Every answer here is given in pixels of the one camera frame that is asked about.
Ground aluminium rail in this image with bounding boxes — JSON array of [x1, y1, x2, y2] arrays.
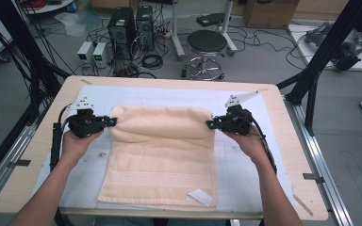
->
[[0, 103, 50, 215], [284, 95, 354, 226]]

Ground person's right hand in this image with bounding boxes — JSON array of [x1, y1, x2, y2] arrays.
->
[[222, 127, 270, 168]]

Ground slim black computer tower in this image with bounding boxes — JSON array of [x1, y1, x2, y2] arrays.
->
[[135, 5, 155, 51]]

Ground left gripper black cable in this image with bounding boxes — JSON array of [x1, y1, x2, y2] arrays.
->
[[50, 105, 76, 172]]

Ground coiled black cable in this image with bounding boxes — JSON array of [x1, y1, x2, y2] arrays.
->
[[140, 54, 164, 70]]

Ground black frame strut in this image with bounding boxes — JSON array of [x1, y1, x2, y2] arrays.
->
[[276, 0, 362, 137], [0, 0, 72, 126]]

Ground flat black device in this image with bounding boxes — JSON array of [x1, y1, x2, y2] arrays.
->
[[196, 12, 225, 27]]

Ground cream towel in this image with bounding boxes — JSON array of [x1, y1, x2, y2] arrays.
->
[[97, 104, 218, 212]]

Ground person's left hand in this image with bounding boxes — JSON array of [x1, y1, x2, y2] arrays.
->
[[60, 129, 105, 164]]

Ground clear plastic sheet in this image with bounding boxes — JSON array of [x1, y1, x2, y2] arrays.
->
[[55, 11, 103, 37]]

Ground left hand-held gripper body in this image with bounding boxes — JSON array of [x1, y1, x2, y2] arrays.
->
[[65, 96, 106, 139]]

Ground grey machine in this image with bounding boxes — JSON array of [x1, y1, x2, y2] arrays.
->
[[304, 22, 362, 72]]

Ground cardboard box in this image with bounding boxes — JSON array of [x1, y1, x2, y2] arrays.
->
[[243, 0, 300, 30]]

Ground large black computer tower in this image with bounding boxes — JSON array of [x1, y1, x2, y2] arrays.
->
[[107, 7, 138, 60]]

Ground white power supply box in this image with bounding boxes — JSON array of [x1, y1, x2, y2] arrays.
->
[[76, 40, 94, 65], [92, 41, 112, 69]]

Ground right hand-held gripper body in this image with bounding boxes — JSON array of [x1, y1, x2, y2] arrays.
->
[[220, 90, 260, 137]]

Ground white stand leg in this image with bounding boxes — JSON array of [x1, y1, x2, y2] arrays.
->
[[169, 0, 187, 60], [220, 0, 239, 55]]

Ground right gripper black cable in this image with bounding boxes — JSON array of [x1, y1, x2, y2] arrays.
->
[[248, 117, 278, 175]]

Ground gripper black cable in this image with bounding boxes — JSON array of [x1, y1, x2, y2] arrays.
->
[[248, 117, 278, 175], [50, 105, 76, 172]]

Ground thin wooden stick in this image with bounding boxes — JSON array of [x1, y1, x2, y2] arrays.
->
[[291, 192, 315, 218]]

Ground black round stool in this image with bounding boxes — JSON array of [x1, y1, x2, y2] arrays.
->
[[181, 29, 229, 82]]

